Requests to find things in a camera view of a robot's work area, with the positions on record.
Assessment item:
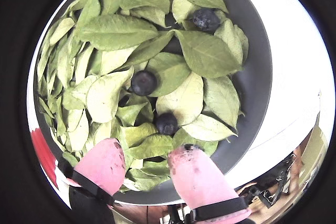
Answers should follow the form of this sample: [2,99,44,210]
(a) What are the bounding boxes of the pink-tipped black gripper finger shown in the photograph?
[57,137,127,224]
[167,143,253,224]

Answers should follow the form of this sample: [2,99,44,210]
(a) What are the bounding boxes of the red collapsible ribbed cup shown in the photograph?
[30,128,59,189]

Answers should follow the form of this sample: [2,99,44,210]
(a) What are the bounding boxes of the dark grey round bowl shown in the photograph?
[33,0,274,206]

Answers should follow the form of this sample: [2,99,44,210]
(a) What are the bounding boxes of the pile of green leaves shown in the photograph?
[36,0,249,193]

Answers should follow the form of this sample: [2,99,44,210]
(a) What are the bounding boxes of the dark blueberry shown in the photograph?
[154,112,179,136]
[192,7,221,32]
[130,70,158,97]

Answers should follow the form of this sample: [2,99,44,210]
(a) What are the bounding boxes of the black cable tangle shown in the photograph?
[236,153,297,208]

